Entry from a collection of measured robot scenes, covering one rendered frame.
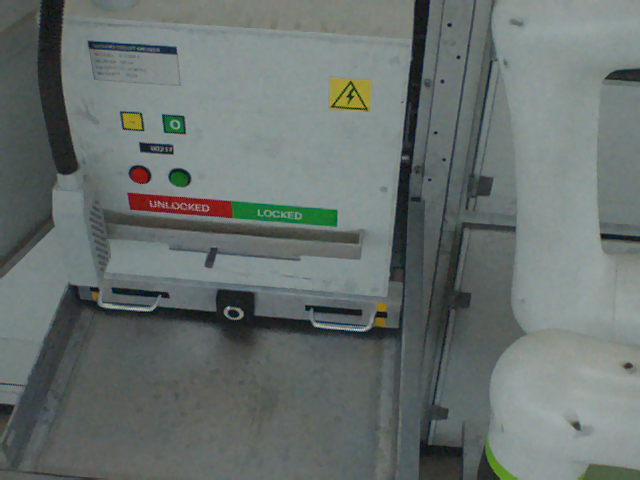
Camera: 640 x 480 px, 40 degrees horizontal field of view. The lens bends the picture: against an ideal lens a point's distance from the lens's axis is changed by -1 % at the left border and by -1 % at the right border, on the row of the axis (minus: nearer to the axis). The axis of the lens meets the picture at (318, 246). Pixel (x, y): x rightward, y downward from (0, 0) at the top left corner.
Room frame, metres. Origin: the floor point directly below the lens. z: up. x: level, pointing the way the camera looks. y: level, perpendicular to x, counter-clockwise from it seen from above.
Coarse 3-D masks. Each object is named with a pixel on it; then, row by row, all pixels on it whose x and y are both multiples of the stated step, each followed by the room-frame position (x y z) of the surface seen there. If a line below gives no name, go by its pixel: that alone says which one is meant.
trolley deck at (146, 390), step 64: (128, 320) 1.01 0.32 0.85; (192, 320) 1.01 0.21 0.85; (256, 320) 1.01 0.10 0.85; (128, 384) 0.87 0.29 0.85; (192, 384) 0.87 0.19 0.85; (256, 384) 0.88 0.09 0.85; (320, 384) 0.88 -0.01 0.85; (0, 448) 0.75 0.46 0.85; (64, 448) 0.75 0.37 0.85; (128, 448) 0.75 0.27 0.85; (192, 448) 0.76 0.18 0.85; (256, 448) 0.76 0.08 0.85; (320, 448) 0.76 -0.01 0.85
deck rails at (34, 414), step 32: (64, 320) 0.97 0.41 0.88; (64, 352) 0.93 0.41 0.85; (384, 352) 0.95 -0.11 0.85; (32, 384) 0.83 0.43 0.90; (64, 384) 0.86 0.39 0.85; (384, 384) 0.88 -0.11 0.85; (32, 416) 0.80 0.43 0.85; (384, 416) 0.82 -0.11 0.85; (32, 448) 0.74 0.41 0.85; (384, 448) 0.76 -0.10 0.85
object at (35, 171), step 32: (0, 0) 1.28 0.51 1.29; (32, 0) 1.34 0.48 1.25; (0, 32) 1.26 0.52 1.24; (32, 32) 1.31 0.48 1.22; (0, 64) 1.23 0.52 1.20; (32, 64) 1.32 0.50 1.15; (0, 96) 1.24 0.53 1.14; (32, 96) 1.30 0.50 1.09; (0, 128) 1.22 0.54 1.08; (32, 128) 1.28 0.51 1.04; (0, 160) 1.20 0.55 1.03; (32, 160) 1.27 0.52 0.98; (0, 192) 1.18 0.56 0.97; (32, 192) 1.25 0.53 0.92; (0, 224) 1.17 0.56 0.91; (32, 224) 1.23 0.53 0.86; (0, 256) 1.15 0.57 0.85
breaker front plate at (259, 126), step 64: (64, 64) 1.04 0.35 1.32; (192, 64) 1.03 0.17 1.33; (256, 64) 1.02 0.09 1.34; (320, 64) 1.01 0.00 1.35; (384, 64) 1.00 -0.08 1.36; (192, 128) 1.03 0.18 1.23; (256, 128) 1.02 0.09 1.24; (320, 128) 1.01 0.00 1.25; (384, 128) 1.00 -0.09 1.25; (128, 192) 1.04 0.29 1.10; (192, 192) 1.03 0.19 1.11; (256, 192) 1.02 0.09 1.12; (320, 192) 1.01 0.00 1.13; (384, 192) 1.00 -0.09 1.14; (128, 256) 1.04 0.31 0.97; (192, 256) 1.03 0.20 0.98; (256, 256) 1.01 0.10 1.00; (384, 256) 1.00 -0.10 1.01
